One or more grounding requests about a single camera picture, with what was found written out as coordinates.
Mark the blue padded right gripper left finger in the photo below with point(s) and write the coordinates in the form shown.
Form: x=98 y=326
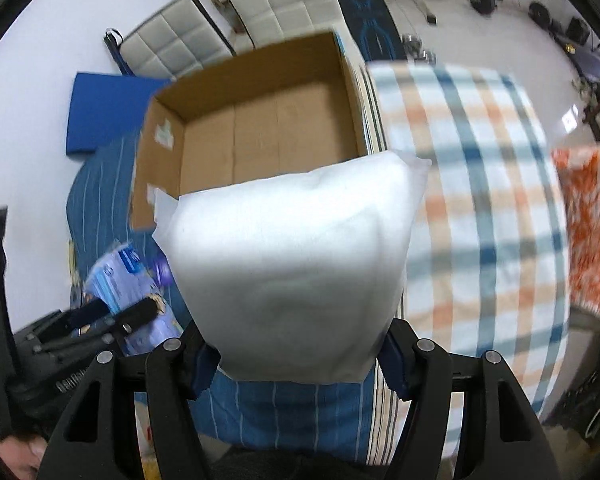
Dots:
x=203 y=364

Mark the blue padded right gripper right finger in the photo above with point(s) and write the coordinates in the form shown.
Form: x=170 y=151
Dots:
x=396 y=358

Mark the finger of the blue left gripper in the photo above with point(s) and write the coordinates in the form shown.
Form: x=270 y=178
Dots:
x=87 y=314
x=138 y=315

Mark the blue tissue pack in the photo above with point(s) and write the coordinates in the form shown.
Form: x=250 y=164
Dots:
x=120 y=279

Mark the white soft pillow pack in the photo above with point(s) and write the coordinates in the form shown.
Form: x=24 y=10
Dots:
x=296 y=278

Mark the left hand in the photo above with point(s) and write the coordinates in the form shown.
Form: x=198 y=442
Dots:
x=23 y=456

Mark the blue striped bedsheet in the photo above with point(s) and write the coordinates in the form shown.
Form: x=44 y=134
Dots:
x=333 y=419

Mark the plaid checkered blanket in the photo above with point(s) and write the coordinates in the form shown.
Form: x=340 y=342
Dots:
x=487 y=266

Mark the blue foam mat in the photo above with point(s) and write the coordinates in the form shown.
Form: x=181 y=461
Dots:
x=103 y=108

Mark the orange floral blanket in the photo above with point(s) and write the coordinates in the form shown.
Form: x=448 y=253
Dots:
x=579 y=176

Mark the open cardboard box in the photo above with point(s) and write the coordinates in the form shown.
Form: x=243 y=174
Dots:
x=289 y=107

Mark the white quilted chair left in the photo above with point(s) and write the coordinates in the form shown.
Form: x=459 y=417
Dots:
x=176 y=41

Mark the white quilted chair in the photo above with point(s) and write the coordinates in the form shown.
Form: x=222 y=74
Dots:
x=176 y=41
x=280 y=2

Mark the chrome dumbbell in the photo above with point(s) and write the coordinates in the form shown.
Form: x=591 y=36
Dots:
x=415 y=50

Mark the blue black bench pad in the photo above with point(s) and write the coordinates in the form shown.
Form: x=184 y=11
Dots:
x=373 y=30

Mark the white quilted chair right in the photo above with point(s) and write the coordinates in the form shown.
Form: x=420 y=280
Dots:
x=280 y=2

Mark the floor barbell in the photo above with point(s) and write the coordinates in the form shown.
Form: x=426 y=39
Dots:
x=535 y=10

